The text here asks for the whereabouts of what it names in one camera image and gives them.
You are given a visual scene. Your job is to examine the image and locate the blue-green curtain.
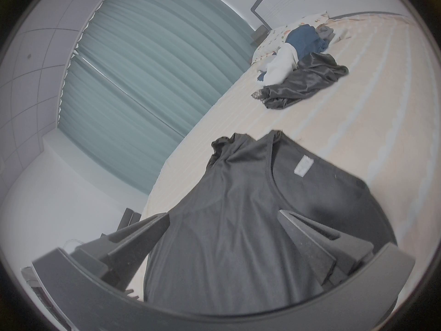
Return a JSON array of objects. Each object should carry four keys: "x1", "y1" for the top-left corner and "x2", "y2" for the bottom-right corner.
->
[
  {"x1": 57, "y1": 55, "x2": 188, "y2": 196},
  {"x1": 74, "y1": 0, "x2": 262, "y2": 137}
]

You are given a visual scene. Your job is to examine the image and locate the bed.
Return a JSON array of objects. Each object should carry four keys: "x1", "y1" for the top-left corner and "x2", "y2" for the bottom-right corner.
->
[{"x1": 131, "y1": 0, "x2": 441, "y2": 323}]

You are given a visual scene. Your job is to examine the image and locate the black chest of drawers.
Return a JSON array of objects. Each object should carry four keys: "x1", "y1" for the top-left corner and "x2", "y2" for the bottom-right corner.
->
[{"x1": 100, "y1": 208, "x2": 142, "y2": 240}]

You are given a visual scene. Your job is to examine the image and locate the grey bedside table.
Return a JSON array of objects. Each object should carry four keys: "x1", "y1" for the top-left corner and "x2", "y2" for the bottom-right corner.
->
[{"x1": 250, "y1": 26, "x2": 271, "y2": 46}]

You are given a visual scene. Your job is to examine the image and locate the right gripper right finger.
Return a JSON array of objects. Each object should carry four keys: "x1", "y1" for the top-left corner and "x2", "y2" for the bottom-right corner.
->
[{"x1": 277, "y1": 210, "x2": 374, "y2": 285}]

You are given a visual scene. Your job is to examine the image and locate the black T-shirt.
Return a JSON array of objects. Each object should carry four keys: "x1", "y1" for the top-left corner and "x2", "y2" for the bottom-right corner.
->
[{"x1": 142, "y1": 130, "x2": 398, "y2": 314}]

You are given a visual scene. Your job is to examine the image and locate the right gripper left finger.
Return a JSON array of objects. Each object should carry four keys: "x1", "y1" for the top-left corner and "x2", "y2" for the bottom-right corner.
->
[{"x1": 71, "y1": 212, "x2": 171, "y2": 290}]

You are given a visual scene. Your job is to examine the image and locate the pile of clothes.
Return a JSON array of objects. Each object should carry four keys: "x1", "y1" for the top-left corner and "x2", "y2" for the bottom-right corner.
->
[{"x1": 252, "y1": 24, "x2": 349, "y2": 109}]

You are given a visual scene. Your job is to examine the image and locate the white printed pillow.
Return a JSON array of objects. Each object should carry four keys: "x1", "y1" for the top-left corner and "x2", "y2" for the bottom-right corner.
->
[{"x1": 252, "y1": 11, "x2": 329, "y2": 65}]

